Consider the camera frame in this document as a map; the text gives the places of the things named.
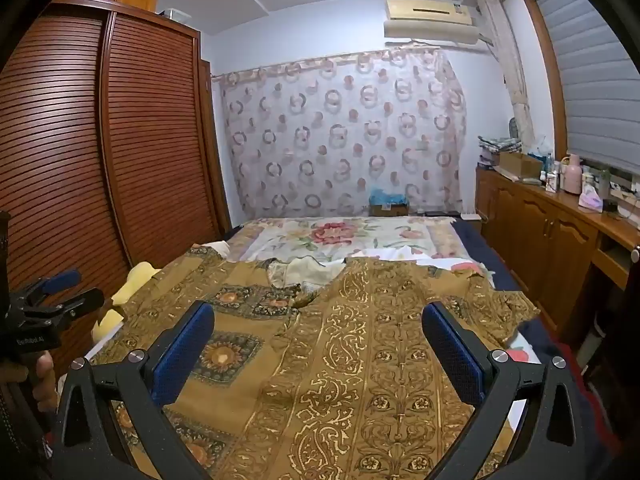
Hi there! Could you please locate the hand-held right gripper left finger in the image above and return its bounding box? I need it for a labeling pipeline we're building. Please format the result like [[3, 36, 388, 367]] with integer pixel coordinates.
[[50, 300, 217, 480]]

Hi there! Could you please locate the yellow garment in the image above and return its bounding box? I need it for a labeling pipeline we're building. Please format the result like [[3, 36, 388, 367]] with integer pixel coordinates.
[[90, 260, 163, 353]]

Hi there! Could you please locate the stack of folded cloths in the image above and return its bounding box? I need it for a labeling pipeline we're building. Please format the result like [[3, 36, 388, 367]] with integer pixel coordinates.
[[477, 134, 523, 168]]

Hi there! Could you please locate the pink thermos jug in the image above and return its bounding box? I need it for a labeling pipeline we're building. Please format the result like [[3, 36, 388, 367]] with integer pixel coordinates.
[[560, 154, 586, 196]]

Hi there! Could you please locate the ring patterned sheer curtain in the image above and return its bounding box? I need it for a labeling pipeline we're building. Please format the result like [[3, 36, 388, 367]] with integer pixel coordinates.
[[212, 47, 468, 218]]

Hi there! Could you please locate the wooden louvered wardrobe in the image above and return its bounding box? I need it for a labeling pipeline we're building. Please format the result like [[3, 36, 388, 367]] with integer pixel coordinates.
[[0, 0, 233, 376]]

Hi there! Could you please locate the grey window blind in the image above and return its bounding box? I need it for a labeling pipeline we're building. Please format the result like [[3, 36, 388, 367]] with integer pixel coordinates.
[[530, 0, 640, 171]]

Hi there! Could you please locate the person's left hand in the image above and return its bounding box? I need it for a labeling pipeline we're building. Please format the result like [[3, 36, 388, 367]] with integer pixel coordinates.
[[26, 350, 61, 413]]

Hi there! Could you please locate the wooden sideboard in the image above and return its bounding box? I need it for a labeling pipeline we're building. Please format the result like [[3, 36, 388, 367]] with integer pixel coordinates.
[[475, 162, 640, 356]]

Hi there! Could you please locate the beige wall air conditioner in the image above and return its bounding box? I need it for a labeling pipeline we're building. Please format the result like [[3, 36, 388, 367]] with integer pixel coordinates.
[[382, 0, 488, 48]]

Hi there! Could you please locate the dark blue bedsheet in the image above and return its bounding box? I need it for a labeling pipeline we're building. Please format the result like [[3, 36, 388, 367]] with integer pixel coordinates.
[[452, 220, 596, 411]]

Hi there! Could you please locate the beige tied curtain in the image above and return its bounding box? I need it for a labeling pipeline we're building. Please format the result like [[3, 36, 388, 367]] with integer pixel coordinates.
[[477, 0, 536, 153]]

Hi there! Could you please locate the brown patterned shirt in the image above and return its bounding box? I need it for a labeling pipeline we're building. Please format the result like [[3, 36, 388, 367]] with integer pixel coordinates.
[[85, 245, 542, 480]]

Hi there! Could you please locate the wooden window frame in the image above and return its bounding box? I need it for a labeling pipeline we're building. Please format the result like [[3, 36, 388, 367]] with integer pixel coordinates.
[[519, 0, 571, 161]]

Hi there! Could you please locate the open cardboard box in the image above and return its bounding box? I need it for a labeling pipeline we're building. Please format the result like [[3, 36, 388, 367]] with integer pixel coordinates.
[[497, 150, 546, 181]]

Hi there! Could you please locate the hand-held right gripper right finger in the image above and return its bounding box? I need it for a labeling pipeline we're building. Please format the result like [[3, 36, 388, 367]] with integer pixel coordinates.
[[421, 301, 596, 480]]

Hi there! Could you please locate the pink tissue pack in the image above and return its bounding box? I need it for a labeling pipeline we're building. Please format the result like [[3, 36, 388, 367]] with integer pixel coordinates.
[[577, 185, 608, 213]]

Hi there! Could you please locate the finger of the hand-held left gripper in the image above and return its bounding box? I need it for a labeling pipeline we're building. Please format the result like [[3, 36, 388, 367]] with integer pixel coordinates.
[[22, 287, 106, 322], [14, 269, 83, 307]]

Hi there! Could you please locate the small cardboard box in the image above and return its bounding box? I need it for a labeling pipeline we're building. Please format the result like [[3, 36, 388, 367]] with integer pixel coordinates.
[[369, 202, 413, 218]]

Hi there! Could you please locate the white strawberry print sheet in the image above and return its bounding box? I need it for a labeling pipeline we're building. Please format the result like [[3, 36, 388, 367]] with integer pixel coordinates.
[[345, 245, 546, 441]]

